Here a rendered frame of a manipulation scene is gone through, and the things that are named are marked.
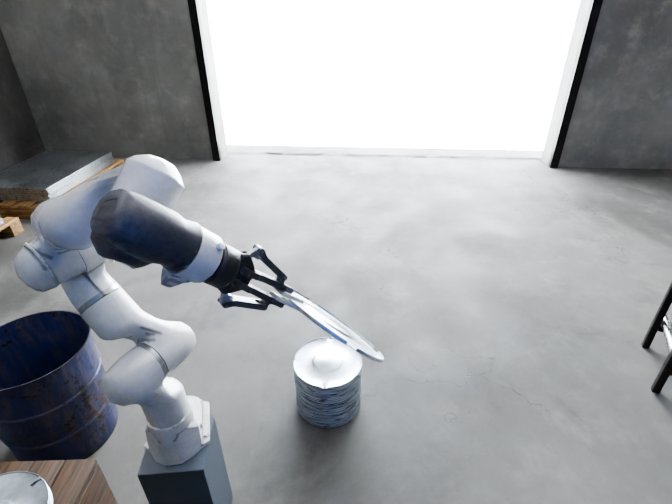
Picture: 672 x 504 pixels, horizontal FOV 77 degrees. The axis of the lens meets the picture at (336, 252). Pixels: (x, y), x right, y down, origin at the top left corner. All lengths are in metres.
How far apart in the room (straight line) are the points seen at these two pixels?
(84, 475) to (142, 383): 0.54
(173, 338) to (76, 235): 0.38
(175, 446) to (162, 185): 0.82
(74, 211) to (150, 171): 0.23
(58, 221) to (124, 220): 0.32
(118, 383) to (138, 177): 0.54
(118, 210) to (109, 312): 0.54
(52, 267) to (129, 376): 0.29
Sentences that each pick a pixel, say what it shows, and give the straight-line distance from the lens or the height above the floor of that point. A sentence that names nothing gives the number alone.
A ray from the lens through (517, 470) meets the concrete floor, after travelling 1.97.
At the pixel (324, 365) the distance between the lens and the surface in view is 1.84.
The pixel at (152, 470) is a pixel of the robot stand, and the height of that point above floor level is 0.45.
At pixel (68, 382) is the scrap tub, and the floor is 0.40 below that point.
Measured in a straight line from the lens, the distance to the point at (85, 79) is 5.54.
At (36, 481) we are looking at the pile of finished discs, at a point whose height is 0.37.
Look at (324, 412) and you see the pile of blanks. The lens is 1.87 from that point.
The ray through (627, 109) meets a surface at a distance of 5.28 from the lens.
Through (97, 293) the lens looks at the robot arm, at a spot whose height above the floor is 0.97.
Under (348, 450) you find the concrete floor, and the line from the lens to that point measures 1.89.
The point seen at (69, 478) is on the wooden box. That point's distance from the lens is 1.63.
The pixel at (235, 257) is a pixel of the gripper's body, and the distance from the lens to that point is 0.74.
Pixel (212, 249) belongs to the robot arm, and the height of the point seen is 1.23.
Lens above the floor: 1.57
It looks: 31 degrees down
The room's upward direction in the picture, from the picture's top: 1 degrees counter-clockwise
